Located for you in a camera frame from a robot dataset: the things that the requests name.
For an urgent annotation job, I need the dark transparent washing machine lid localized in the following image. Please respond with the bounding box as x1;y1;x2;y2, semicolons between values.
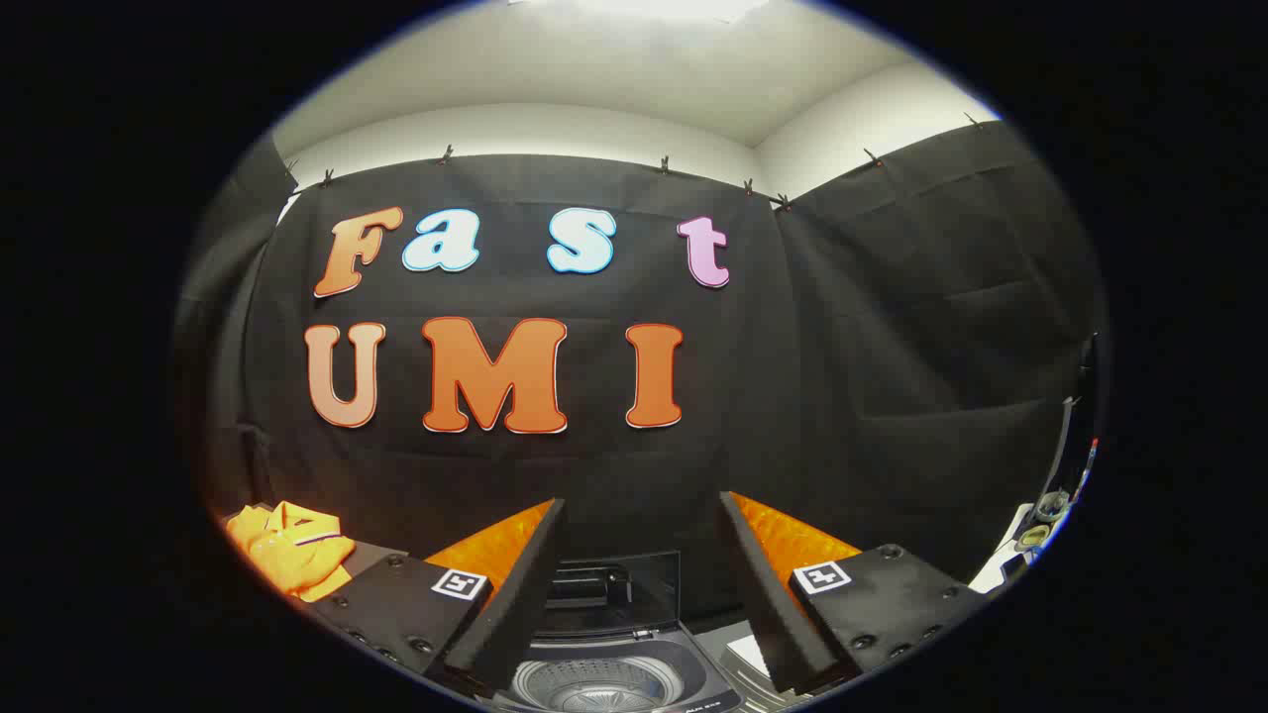
548;551;684;637

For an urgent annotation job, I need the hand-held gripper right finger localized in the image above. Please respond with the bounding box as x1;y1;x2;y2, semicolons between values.
718;490;992;696

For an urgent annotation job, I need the row of small black clips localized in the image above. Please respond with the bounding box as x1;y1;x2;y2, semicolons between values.
282;114;987;214

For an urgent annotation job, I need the orange polo shirt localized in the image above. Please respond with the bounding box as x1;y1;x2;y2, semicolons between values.
226;501;356;603

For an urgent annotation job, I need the ceiling light panel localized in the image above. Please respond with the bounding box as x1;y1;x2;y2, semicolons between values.
510;0;774;23

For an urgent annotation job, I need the dark cable bundle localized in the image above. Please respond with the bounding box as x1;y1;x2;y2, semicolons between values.
1015;332;1103;556

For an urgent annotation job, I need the grey washing machine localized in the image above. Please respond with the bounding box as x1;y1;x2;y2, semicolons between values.
485;619;784;713

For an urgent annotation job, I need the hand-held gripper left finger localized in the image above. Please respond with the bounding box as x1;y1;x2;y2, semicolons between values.
305;498;568;696

